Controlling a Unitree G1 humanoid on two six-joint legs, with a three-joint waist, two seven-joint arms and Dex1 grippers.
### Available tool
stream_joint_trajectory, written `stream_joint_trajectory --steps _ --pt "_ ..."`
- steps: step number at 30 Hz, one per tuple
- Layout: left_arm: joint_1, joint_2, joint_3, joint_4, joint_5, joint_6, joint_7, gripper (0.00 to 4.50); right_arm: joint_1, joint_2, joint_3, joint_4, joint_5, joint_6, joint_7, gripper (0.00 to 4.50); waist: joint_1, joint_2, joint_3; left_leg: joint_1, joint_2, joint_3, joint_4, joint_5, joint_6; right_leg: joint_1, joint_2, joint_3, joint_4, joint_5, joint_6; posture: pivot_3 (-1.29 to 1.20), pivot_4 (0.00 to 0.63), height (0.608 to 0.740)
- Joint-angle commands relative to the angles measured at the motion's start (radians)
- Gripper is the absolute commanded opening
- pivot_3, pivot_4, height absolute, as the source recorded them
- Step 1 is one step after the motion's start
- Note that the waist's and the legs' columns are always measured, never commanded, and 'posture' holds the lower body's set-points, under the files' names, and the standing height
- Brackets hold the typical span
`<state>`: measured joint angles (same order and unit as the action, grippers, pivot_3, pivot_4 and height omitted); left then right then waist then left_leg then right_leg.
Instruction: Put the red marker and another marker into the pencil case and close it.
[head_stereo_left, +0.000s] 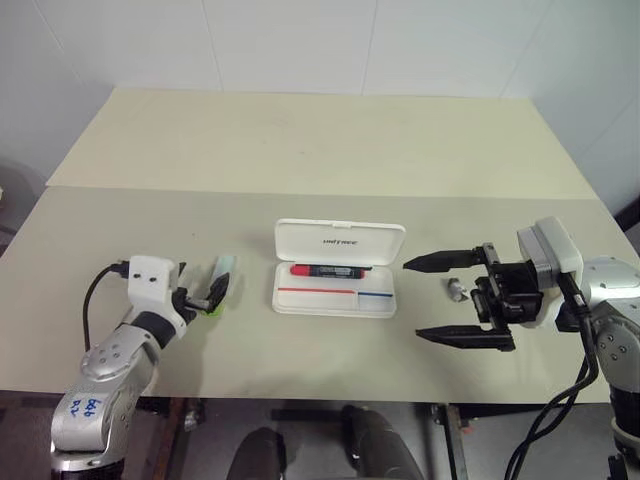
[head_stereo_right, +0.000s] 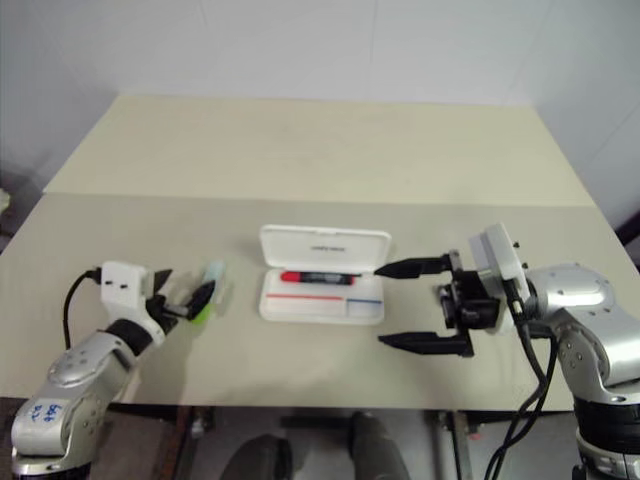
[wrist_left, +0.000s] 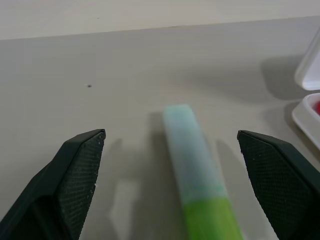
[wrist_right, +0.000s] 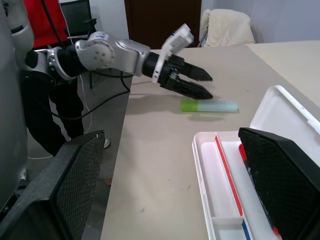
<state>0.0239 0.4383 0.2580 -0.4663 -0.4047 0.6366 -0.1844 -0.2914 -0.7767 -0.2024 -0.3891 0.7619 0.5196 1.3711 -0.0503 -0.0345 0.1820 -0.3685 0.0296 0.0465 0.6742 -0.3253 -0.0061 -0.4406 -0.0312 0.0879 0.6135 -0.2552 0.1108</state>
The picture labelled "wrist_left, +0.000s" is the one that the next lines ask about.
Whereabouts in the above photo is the white plastic pencil case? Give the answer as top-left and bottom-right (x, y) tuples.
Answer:
(291, 30), (320, 147)

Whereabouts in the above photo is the green highlighter marker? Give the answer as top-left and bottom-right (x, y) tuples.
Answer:
(161, 104), (244, 240)

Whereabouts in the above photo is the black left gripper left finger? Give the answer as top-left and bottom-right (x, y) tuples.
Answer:
(0, 128), (107, 240)

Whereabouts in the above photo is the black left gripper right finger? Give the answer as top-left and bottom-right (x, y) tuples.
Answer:
(236, 130), (320, 240)

